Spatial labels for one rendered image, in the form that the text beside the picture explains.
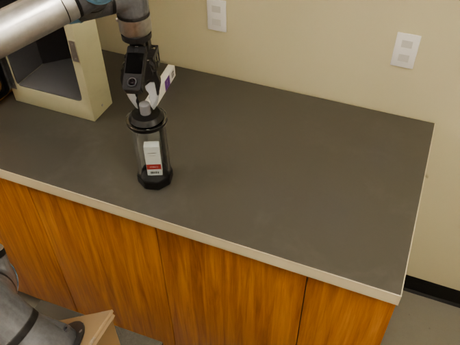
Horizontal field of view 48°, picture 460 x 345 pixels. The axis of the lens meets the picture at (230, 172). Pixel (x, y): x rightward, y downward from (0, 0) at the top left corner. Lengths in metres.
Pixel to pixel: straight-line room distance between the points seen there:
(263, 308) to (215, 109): 0.67
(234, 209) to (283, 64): 0.63
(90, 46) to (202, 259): 0.73
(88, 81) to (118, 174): 0.32
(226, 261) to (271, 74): 0.73
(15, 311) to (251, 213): 0.67
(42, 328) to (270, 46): 1.18
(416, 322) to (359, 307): 1.00
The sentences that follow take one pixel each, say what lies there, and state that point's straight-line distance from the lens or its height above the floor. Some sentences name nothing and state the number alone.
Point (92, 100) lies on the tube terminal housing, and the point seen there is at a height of 1.02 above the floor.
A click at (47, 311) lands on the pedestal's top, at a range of 1.32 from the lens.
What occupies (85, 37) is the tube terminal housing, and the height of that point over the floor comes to 1.23.
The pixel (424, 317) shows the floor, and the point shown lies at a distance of 2.46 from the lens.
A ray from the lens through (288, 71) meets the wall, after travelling 1.86.
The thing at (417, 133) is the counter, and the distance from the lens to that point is 1.77.
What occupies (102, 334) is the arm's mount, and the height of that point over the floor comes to 1.10.
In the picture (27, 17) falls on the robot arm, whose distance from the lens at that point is 1.03.
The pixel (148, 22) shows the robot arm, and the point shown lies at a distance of 1.25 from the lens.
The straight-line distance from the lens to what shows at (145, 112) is 1.36.
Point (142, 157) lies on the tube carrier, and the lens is 1.43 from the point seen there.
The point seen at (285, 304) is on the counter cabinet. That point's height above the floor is 0.69.
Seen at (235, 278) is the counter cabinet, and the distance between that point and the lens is 1.54.
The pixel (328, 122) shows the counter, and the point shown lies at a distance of 1.74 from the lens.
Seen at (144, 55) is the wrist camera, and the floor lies 1.36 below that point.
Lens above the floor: 2.01
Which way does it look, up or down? 44 degrees down
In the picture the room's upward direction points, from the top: 1 degrees counter-clockwise
